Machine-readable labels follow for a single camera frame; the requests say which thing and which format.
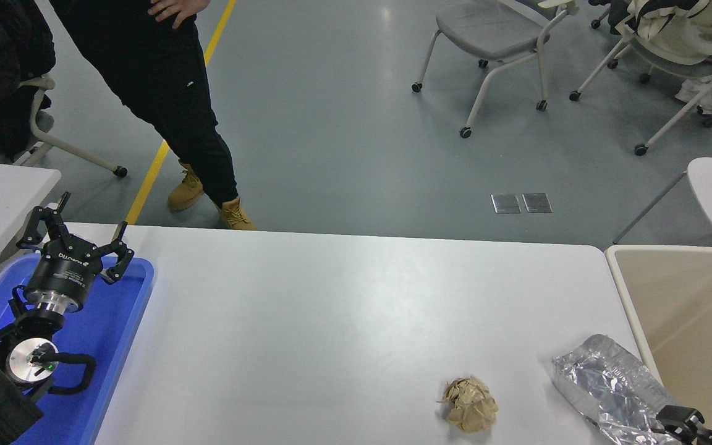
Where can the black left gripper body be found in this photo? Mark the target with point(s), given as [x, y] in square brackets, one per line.
[62, 272]

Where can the tan paper ball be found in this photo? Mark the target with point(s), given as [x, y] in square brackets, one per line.
[470, 405]

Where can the person's left hand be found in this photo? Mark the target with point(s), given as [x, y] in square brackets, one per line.
[173, 9]

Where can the blue plastic tray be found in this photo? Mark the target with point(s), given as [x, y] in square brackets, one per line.
[115, 346]

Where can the large pale plastic bin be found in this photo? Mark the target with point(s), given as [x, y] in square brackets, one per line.
[665, 272]

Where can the white chair with castors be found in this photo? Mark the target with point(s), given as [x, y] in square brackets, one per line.
[38, 82]

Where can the person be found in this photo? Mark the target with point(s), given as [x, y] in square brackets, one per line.
[146, 74]

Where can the silver floor plate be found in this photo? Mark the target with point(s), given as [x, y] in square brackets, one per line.
[537, 203]
[506, 203]

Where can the cream jacket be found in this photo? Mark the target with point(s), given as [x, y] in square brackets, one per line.
[683, 28]

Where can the grey seat wheeled chair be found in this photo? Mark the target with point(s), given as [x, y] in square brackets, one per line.
[486, 25]

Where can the white frame wheeled chair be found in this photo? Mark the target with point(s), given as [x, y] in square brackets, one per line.
[671, 65]

